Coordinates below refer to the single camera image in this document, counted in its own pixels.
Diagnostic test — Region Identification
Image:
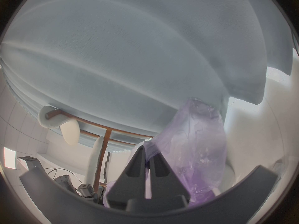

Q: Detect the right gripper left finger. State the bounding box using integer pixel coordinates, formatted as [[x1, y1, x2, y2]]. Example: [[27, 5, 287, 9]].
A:
[[106, 146, 146, 209]]

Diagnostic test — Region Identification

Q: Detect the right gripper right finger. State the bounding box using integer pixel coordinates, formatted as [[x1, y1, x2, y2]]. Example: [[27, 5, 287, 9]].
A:
[[149, 152, 192, 204]]

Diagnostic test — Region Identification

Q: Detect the purple plastic bag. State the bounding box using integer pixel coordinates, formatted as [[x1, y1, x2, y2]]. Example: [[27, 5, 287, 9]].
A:
[[103, 97, 226, 207]]

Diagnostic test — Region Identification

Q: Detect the blue-green curtain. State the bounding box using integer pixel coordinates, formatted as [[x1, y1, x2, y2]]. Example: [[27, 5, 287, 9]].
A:
[[0, 0, 294, 152]]

